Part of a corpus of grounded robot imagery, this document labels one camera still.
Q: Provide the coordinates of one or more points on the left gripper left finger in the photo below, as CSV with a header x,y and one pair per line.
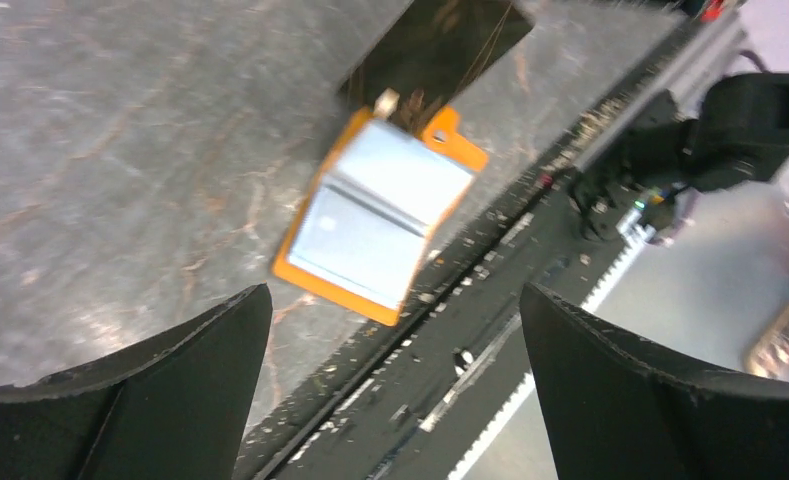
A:
x,y
173,406

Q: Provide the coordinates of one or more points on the yellow leather card holder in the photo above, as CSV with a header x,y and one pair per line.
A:
x,y
362,232

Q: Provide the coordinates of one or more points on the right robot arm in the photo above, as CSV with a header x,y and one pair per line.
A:
x,y
740,134

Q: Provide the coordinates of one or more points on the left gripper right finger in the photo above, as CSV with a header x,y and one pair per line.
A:
x,y
617,405

